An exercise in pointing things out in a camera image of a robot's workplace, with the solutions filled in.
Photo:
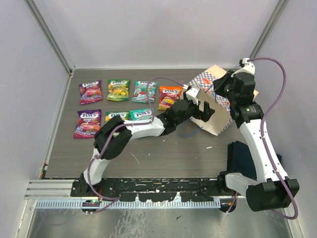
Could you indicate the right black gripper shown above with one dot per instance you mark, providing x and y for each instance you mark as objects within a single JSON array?
[{"x": 219, "y": 84}]

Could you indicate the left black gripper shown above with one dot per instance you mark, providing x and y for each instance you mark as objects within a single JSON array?
[{"x": 207, "y": 112}]

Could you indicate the checkered paper bag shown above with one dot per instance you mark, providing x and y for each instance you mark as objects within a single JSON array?
[{"x": 213, "y": 104}]

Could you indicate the orange fruit candy packet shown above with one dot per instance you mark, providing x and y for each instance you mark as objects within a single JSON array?
[{"x": 168, "y": 95}]

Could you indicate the teal mint candy packet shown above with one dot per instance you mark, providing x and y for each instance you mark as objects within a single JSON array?
[{"x": 144, "y": 90}]

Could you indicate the green lime candy packet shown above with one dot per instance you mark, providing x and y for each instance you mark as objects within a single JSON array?
[{"x": 123, "y": 115}]

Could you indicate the green yellow candy packet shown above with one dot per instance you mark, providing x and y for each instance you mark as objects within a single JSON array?
[{"x": 118, "y": 90}]

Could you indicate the purple candy snack packet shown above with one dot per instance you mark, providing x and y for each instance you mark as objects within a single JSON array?
[{"x": 90, "y": 92}]

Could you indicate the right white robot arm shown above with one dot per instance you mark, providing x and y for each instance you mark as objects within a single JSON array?
[{"x": 272, "y": 189}]

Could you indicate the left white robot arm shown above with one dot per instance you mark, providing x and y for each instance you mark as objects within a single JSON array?
[{"x": 112, "y": 137}]

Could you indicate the dark blue folded cloth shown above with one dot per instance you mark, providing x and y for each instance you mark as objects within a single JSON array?
[{"x": 239, "y": 160}]

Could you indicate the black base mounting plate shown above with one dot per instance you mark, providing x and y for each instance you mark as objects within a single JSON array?
[{"x": 152, "y": 189}]

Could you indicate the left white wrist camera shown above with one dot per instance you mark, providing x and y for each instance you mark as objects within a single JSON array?
[{"x": 191, "y": 93}]

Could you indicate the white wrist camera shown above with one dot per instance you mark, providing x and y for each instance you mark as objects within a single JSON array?
[
  {"x": 246, "y": 65},
  {"x": 191, "y": 93}
]

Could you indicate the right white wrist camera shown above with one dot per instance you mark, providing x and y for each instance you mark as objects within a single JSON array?
[{"x": 246, "y": 65}]

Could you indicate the white slotted cable duct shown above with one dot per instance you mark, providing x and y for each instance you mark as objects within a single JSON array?
[{"x": 82, "y": 204}]

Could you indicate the right aluminium corner post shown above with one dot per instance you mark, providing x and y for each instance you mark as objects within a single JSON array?
[{"x": 270, "y": 24}]

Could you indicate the aluminium corner post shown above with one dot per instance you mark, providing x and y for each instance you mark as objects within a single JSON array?
[
  {"x": 270, "y": 24},
  {"x": 50, "y": 36}
]

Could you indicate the aluminium front rail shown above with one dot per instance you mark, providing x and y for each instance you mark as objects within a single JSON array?
[{"x": 49, "y": 188}]

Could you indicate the left aluminium corner post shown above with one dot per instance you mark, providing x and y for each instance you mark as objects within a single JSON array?
[{"x": 50, "y": 36}]

